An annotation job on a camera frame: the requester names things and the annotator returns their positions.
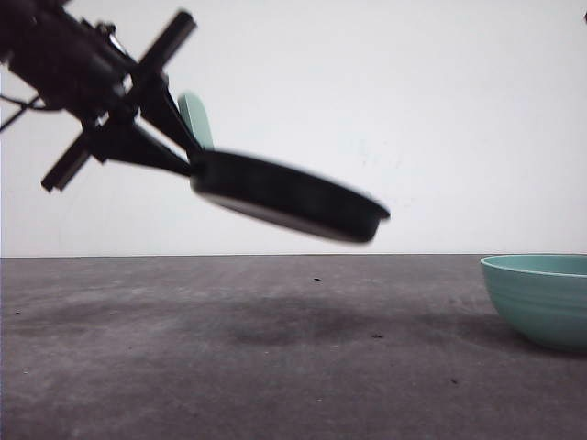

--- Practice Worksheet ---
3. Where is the black cable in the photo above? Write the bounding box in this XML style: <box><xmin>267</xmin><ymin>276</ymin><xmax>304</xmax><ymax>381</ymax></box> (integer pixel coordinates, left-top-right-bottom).
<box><xmin>0</xmin><ymin>93</ymin><xmax>47</xmax><ymax>134</ymax></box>

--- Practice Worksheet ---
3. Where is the black frying pan green handle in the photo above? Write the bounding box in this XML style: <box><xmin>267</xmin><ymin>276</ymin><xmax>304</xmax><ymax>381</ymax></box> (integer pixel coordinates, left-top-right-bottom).
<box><xmin>178</xmin><ymin>93</ymin><xmax>391</xmax><ymax>243</ymax></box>

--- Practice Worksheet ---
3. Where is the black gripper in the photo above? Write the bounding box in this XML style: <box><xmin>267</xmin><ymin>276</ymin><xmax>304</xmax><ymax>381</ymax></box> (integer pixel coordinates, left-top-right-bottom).
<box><xmin>41</xmin><ymin>10</ymin><xmax>202</xmax><ymax>192</ymax></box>

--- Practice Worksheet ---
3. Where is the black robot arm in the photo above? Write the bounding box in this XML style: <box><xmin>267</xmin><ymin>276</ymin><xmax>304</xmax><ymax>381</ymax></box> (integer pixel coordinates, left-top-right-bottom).
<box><xmin>1</xmin><ymin>1</ymin><xmax>203</xmax><ymax>192</ymax></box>

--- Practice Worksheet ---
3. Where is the teal ceramic bowl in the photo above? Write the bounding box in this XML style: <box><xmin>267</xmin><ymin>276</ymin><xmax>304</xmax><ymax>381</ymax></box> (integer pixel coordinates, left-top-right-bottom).
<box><xmin>480</xmin><ymin>254</ymin><xmax>586</xmax><ymax>353</ymax></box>

